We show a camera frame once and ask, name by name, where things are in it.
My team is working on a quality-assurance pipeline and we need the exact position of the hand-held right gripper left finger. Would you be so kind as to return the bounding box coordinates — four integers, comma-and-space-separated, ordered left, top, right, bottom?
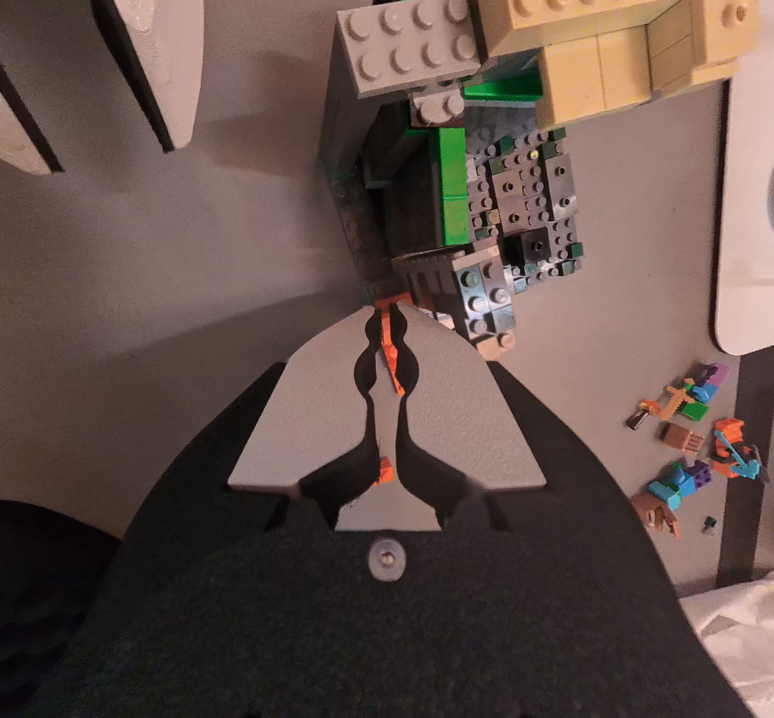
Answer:
229, 307, 383, 496

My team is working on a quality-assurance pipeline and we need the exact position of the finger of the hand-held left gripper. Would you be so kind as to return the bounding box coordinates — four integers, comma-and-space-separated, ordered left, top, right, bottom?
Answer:
0, 65, 65, 178
91, 0, 204, 154

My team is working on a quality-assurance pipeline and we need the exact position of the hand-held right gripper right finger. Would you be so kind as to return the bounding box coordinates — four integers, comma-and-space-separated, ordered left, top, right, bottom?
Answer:
390, 302, 548, 492

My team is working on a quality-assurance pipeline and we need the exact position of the brick building model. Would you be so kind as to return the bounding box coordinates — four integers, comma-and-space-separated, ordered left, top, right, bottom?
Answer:
320, 0, 759, 362

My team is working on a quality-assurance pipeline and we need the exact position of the small brick torch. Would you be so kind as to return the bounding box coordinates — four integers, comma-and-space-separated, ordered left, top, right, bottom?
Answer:
626, 399, 661, 432

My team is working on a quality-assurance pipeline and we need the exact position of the pile of small brick figures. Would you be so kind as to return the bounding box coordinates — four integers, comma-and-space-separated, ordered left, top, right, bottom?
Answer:
629, 361, 772, 540

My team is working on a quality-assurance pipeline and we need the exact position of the black mesh office chair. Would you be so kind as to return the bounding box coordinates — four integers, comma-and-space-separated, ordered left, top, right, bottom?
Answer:
0, 499, 122, 718

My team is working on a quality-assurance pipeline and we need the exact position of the crumpled white paper bag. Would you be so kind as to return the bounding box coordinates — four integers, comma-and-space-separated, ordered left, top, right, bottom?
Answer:
680, 573, 774, 718

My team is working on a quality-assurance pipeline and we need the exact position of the white book stand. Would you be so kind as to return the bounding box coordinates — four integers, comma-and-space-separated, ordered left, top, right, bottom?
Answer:
714, 0, 774, 357

